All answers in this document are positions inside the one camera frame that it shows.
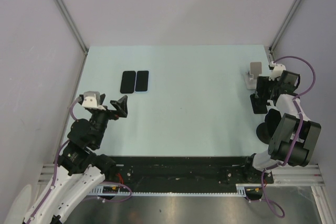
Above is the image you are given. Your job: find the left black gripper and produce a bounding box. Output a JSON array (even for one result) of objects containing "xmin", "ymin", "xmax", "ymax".
[{"xmin": 90, "ymin": 93, "xmax": 128, "ymax": 147}]

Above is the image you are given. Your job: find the black phone stand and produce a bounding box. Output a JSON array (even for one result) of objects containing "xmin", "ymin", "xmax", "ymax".
[{"xmin": 250, "ymin": 93, "xmax": 268, "ymax": 114}]

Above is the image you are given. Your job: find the white phone stand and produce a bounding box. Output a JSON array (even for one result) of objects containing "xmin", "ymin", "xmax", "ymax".
[{"xmin": 243, "ymin": 61, "xmax": 263, "ymax": 90}]

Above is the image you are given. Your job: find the black phone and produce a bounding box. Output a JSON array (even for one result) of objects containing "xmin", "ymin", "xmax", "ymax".
[{"xmin": 120, "ymin": 71, "xmax": 136, "ymax": 94}]

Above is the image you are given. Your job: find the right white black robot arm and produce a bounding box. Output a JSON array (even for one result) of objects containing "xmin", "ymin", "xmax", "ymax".
[{"xmin": 242, "ymin": 70, "xmax": 321, "ymax": 183}]

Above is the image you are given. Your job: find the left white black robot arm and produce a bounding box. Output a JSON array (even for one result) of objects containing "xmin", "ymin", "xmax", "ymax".
[{"xmin": 5, "ymin": 91, "xmax": 128, "ymax": 223}]

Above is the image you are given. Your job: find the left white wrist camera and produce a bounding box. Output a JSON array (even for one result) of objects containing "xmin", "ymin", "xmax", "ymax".
[{"xmin": 79, "ymin": 91, "xmax": 107, "ymax": 110}]

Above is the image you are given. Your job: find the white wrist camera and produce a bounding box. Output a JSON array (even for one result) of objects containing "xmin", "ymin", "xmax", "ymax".
[
  {"xmin": 268, "ymin": 61, "xmax": 286, "ymax": 80},
  {"xmin": 79, "ymin": 91, "xmax": 107, "ymax": 110}
]

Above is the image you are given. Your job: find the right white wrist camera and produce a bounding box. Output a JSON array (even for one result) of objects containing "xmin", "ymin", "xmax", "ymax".
[{"xmin": 268, "ymin": 61, "xmax": 286, "ymax": 80}]

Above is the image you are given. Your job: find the right aluminium frame post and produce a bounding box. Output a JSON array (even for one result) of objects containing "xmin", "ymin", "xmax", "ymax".
[{"xmin": 268, "ymin": 0, "xmax": 303, "ymax": 54}]

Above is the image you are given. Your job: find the aluminium frame post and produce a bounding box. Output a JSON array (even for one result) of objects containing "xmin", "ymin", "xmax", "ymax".
[
  {"xmin": 39, "ymin": 0, "xmax": 89, "ymax": 56},
  {"xmin": 268, "ymin": 0, "xmax": 303, "ymax": 54}
]

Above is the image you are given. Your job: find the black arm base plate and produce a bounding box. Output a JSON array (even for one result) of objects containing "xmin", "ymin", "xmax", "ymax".
[{"xmin": 100, "ymin": 156, "xmax": 274, "ymax": 194}]

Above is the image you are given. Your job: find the white slotted cable duct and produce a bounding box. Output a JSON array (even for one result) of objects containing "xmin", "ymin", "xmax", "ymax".
[{"xmin": 88, "ymin": 184, "xmax": 261, "ymax": 198}]

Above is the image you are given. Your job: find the left aluminium frame post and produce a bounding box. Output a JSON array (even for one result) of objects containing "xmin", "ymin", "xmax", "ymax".
[{"xmin": 39, "ymin": 0, "xmax": 89, "ymax": 56}]

